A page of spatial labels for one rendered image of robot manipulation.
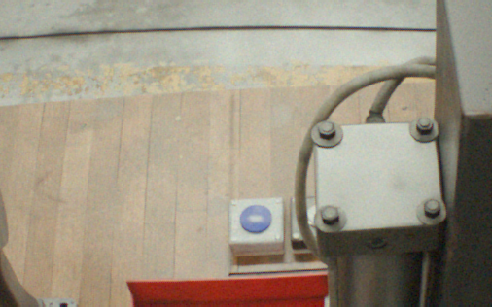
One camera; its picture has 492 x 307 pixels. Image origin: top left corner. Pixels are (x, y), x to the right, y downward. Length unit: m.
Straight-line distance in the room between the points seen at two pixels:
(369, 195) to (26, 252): 0.83
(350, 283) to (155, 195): 0.74
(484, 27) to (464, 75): 0.04
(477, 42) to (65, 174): 1.00
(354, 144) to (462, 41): 0.16
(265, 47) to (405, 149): 2.12
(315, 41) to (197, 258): 1.49
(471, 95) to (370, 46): 2.25
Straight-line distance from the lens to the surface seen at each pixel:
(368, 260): 0.82
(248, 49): 2.92
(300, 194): 0.93
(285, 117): 1.62
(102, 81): 2.92
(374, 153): 0.81
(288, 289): 1.43
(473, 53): 0.69
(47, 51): 3.04
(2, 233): 1.11
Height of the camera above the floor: 2.16
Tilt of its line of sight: 52 degrees down
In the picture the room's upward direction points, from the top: 9 degrees counter-clockwise
